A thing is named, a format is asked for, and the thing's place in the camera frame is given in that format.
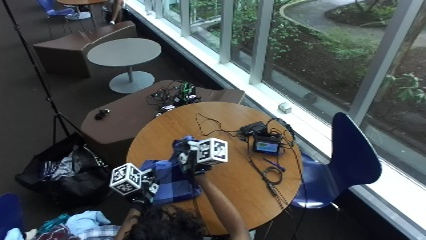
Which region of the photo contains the person's right hand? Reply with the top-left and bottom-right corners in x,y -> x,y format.
177,139 -> 213,176

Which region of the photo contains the person's left hand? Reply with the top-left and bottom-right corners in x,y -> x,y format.
129,169 -> 160,210

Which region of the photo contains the blue plaid cloth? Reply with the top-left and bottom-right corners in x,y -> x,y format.
140,135 -> 204,206

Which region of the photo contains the white marker cube left glove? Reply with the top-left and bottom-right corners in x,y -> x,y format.
108,162 -> 144,196

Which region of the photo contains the white marker cube glove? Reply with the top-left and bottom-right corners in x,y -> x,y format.
108,162 -> 144,196
196,137 -> 230,165

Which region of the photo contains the white marker cube right glove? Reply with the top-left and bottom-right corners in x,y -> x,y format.
196,137 -> 230,165

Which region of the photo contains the black hub box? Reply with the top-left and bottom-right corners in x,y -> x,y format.
240,121 -> 269,137

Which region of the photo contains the brown bench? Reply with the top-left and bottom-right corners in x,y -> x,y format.
32,20 -> 139,79
80,79 -> 246,161

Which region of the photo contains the small black screen device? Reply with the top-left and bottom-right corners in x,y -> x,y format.
252,135 -> 282,156

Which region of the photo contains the black bag with clothes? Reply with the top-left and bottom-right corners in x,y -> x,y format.
15,132 -> 117,208

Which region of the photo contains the pile of clothes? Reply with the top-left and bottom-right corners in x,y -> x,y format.
3,209 -> 123,240

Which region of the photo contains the small black mouse-like device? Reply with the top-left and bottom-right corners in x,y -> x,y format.
93,108 -> 112,121

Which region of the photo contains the dark blue chair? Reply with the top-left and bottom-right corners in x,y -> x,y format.
290,111 -> 384,210
0,192 -> 27,240
36,0 -> 77,18

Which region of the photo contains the small black window fitting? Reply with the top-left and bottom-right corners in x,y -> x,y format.
302,92 -> 320,104

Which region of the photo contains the black tripod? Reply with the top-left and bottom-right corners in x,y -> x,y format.
0,0 -> 84,145

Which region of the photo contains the round wooden table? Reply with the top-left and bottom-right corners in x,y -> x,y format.
56,0 -> 109,21

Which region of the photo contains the thin black looped cable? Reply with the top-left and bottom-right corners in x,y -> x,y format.
194,112 -> 245,138

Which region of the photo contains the tangle of cables and gear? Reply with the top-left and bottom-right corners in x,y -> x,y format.
145,79 -> 204,116

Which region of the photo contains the purple cable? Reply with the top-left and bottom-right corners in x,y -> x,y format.
262,157 -> 288,173

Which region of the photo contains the grey round pedestal table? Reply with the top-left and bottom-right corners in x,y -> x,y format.
85,37 -> 163,95

